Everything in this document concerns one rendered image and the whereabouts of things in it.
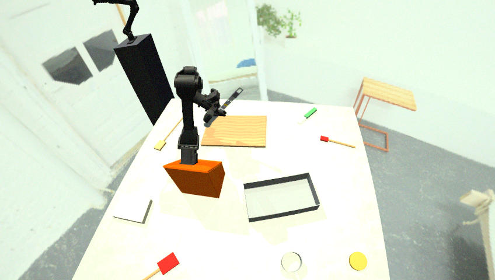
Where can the light wooden spatula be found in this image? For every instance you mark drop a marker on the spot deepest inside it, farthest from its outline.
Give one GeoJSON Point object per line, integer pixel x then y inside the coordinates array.
{"type": "Point", "coordinates": [159, 146]}

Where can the yellow round disc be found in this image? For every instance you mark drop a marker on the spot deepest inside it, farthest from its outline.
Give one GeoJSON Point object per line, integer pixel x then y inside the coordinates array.
{"type": "Point", "coordinates": [357, 261]}

